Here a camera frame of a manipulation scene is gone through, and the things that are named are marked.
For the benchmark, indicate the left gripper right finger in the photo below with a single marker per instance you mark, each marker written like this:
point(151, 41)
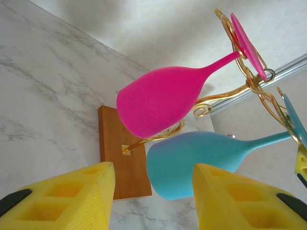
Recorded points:
point(239, 203)

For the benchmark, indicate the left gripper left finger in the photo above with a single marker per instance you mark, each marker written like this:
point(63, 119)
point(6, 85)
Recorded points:
point(67, 203)

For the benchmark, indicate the aluminium frame post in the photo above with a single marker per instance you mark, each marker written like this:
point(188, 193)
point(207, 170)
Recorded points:
point(290, 67)

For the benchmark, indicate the red soda can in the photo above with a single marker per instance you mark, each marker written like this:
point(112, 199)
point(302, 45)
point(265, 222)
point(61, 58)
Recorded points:
point(230, 135)

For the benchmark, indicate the pink wine glass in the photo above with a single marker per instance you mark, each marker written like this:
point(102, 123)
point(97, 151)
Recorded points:
point(163, 103)

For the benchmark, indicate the teal wine glass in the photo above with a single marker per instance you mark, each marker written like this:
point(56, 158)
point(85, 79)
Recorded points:
point(172, 167)

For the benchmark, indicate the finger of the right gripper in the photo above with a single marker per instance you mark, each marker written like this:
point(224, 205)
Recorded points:
point(302, 165)

